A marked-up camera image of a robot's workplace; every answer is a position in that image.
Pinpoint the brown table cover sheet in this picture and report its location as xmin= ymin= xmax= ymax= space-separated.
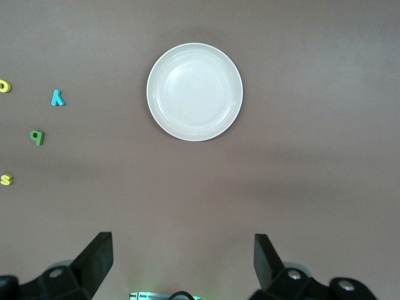
xmin=0 ymin=0 xmax=400 ymax=300

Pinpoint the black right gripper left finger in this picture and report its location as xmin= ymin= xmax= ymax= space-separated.
xmin=0 ymin=231 xmax=114 ymax=300

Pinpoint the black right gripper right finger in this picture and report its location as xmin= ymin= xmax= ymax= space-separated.
xmin=248 ymin=233 xmax=381 ymax=300

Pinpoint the beige round plate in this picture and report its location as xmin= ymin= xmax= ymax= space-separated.
xmin=146 ymin=42 xmax=244 ymax=143

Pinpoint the green foam letter b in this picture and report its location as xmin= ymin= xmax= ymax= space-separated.
xmin=29 ymin=129 xmax=46 ymax=147

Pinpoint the teal foam letter y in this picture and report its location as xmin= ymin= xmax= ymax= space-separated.
xmin=50 ymin=89 xmax=66 ymax=107

